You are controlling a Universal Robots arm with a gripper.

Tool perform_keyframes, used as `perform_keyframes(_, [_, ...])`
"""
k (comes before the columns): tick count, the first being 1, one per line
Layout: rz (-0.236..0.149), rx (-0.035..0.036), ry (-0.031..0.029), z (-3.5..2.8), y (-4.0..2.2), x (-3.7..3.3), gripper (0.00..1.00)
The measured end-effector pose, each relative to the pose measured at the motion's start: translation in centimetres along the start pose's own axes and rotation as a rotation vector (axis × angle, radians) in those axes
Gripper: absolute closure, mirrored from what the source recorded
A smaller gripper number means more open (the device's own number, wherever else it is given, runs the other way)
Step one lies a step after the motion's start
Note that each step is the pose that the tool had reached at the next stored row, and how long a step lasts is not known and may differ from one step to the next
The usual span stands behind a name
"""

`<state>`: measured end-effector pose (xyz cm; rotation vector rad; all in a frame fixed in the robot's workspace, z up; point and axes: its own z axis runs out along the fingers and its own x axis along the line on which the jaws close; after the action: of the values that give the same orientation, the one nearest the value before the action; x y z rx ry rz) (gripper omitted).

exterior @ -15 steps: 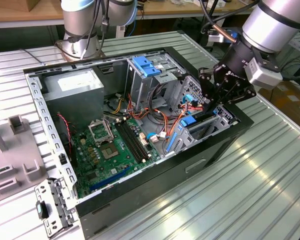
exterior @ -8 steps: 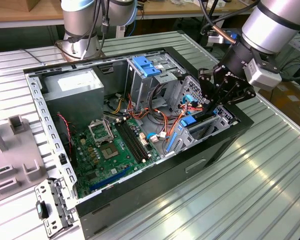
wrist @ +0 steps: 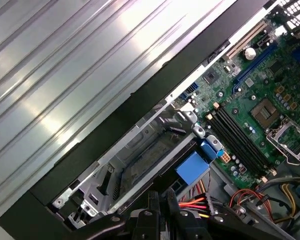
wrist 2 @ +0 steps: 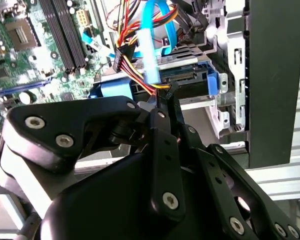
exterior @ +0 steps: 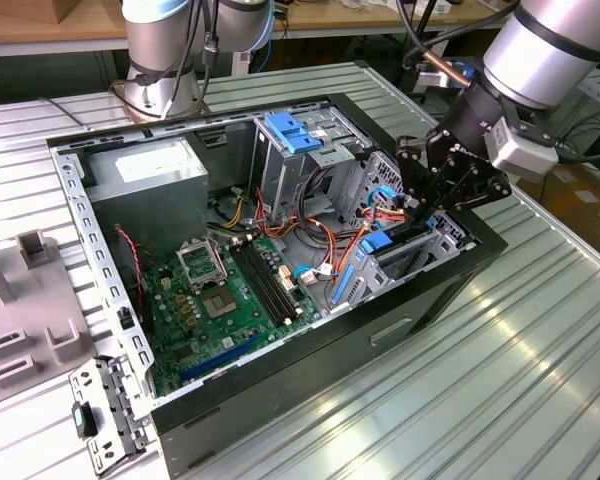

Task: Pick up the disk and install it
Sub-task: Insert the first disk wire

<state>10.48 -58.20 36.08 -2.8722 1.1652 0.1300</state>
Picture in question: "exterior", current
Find grey braided cable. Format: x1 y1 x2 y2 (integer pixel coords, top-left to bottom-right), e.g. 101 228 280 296
38 97 90 132

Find black PC case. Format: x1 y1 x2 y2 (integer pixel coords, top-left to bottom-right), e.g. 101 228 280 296
46 91 510 480

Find green motherboard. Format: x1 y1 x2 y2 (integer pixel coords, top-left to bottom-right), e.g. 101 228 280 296
142 234 324 396

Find black camera cable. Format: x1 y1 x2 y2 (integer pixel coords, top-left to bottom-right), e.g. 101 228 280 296
553 124 600 165

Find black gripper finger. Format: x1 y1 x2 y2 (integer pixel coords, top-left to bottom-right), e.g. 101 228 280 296
419 163 514 232
395 134 435 235

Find blue wire white connector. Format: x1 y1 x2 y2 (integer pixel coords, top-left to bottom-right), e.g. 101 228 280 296
293 263 342 289

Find metal socket cover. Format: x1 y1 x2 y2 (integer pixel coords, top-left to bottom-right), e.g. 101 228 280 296
174 237 230 295

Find black RAM slot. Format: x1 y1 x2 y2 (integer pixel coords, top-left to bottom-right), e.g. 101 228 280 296
238 242 291 325
245 240 298 322
252 239 304 319
231 243 284 327

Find copper sleeved cable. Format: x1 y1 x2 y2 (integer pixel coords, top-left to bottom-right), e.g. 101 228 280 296
398 0 521 90

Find black tripod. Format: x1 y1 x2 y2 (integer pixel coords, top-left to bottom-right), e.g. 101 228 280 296
393 0 449 101

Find grey power supply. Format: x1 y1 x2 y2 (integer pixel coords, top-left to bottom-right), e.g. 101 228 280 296
82 137 211 261

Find large cardboard box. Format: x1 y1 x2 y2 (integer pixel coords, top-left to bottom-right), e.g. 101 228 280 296
517 164 600 251

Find orange power wire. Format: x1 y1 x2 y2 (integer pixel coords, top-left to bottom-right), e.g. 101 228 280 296
329 202 414 281

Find blue data wire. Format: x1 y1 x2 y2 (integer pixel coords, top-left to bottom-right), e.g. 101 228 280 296
367 183 407 207

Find blue plastic drive latch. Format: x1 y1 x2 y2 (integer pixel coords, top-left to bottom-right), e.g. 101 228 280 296
266 112 322 155

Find grey parts rack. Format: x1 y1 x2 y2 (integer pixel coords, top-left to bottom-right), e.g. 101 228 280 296
0 223 109 401

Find grey metal disk bay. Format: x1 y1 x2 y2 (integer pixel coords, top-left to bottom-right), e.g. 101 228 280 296
327 149 481 314

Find wooden desk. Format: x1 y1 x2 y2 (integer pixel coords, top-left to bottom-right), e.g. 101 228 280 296
0 0 511 96

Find red black fan wire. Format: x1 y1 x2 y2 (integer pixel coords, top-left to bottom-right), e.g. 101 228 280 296
113 225 149 324

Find blue expansion slot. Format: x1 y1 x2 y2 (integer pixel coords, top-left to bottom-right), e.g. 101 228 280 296
178 333 262 384

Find CPU socket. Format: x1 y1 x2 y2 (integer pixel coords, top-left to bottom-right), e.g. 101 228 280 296
198 284 241 324

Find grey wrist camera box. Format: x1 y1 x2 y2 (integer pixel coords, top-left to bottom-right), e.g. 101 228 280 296
483 118 559 182

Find metal card retention bracket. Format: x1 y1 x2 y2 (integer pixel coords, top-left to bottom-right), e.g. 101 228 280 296
67 354 159 477

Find yellow orange wires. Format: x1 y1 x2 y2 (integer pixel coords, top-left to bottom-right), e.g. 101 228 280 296
227 192 254 229

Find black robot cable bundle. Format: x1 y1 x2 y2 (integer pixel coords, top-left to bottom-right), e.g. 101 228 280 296
108 0 221 119

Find orange black wire bundle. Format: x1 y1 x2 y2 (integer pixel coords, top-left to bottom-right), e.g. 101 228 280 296
252 187 361 281

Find grey optical drive cage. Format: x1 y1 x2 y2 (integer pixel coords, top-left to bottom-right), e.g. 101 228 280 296
252 103 375 224

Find black case fan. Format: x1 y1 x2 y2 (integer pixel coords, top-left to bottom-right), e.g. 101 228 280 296
113 227 157 337

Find hard disk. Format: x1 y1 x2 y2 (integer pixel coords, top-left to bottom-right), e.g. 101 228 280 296
331 212 437 307

